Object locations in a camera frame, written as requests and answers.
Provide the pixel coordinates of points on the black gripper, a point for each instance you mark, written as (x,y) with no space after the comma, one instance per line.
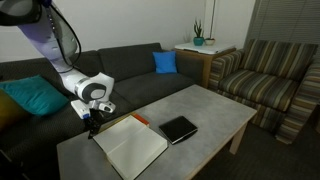
(96,116)

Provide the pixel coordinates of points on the small white plant pot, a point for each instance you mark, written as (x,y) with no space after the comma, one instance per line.
(209,41)

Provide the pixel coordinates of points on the grey window blinds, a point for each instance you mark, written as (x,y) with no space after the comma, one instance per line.
(286,20)

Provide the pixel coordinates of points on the wooden side table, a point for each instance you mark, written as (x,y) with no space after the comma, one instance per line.
(206,63)

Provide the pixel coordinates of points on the plant in teal pot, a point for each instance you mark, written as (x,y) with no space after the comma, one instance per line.
(198,40)

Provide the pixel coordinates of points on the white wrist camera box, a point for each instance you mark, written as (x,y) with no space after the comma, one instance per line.
(80,109)

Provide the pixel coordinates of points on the light wooden table leg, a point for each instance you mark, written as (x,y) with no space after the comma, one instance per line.
(237,140)

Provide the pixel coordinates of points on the teal cushion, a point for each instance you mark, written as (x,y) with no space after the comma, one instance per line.
(33,95)

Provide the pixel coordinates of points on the striped armchair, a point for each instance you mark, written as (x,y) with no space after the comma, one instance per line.
(263,86)

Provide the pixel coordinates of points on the mustard orange cushion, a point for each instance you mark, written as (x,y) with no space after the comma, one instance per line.
(8,110)

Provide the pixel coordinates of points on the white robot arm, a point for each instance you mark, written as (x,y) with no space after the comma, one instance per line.
(43,33)

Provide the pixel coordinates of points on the dark grey fabric sofa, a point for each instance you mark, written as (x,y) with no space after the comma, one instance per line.
(133,66)

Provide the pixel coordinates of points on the blue square cushion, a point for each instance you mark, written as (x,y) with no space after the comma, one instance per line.
(165,62)

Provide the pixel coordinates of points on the black notebook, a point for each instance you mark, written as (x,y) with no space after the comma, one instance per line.
(177,129)

